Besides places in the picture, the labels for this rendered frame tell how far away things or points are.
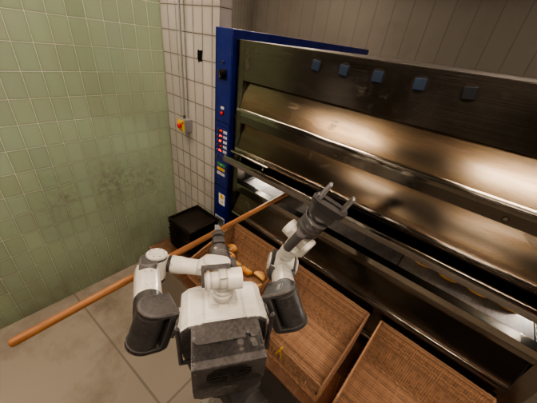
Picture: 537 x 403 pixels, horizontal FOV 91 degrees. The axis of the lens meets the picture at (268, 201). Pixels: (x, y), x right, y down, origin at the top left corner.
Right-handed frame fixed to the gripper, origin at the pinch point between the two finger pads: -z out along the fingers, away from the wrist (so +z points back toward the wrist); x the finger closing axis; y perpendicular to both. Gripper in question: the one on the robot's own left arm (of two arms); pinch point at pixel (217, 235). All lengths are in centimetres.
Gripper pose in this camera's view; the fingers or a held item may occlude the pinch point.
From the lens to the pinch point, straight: 132.7
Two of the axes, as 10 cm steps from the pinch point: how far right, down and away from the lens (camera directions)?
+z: 2.3, 5.3, -8.2
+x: -1.1, 8.5, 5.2
